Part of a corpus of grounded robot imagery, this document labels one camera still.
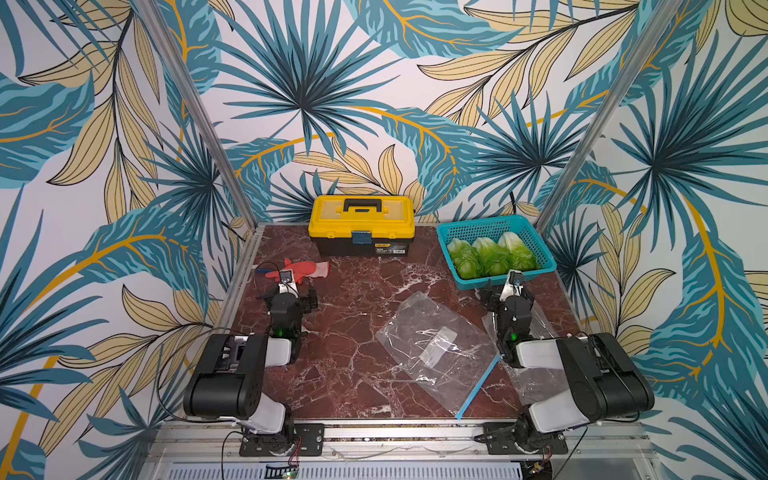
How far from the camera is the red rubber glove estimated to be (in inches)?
40.8

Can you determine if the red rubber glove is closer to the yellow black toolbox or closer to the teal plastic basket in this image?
the yellow black toolbox

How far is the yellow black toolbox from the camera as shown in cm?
100

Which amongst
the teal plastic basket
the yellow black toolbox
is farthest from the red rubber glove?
the teal plastic basket

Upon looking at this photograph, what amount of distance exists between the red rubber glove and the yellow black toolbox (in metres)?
0.07
